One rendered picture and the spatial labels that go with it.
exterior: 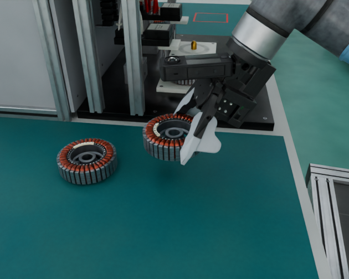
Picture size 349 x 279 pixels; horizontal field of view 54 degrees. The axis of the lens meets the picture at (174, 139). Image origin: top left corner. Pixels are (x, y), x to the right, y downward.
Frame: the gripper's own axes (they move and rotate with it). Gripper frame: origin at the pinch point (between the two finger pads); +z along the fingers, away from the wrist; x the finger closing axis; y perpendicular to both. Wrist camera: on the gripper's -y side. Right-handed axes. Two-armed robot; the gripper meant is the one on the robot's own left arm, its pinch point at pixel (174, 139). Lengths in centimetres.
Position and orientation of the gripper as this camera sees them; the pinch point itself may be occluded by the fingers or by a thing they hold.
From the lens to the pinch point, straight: 61.3
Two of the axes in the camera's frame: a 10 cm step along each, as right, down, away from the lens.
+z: -4.9, 7.5, 4.5
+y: 8.6, 3.6, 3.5
